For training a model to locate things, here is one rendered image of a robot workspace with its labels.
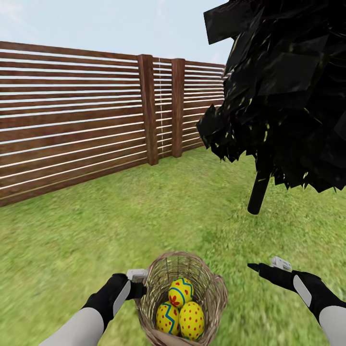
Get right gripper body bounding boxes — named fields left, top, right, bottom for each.
left=259, top=263, right=285, bottom=288

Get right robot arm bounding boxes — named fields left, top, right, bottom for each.
left=247, top=256, right=346, bottom=346

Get wicker basket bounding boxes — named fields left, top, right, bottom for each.
left=133, top=250, right=229, bottom=346

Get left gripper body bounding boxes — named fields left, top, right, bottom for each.
left=126, top=282, right=144, bottom=301

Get easter egg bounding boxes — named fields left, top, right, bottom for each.
left=156, top=301, right=181, bottom=336
left=178, top=301, right=205, bottom=342
left=168, top=277, right=194, bottom=308

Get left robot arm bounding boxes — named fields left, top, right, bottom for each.
left=38, top=269, right=148, bottom=346

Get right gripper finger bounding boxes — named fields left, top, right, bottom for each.
left=247, top=263, right=260, bottom=272

